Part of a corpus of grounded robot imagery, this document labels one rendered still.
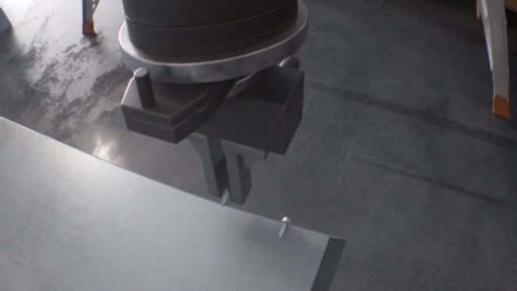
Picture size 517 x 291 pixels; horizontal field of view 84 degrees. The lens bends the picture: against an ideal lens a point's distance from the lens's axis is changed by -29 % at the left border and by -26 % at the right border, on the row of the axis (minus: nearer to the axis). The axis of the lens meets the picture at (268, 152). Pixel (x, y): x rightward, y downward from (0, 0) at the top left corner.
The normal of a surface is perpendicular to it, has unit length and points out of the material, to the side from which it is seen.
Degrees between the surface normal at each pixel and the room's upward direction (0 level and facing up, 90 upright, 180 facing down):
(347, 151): 0
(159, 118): 79
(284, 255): 0
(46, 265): 0
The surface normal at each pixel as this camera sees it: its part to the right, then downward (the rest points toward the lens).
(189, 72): -0.03, 0.73
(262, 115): -0.35, 0.69
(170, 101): -0.01, -0.68
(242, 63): 0.36, 0.68
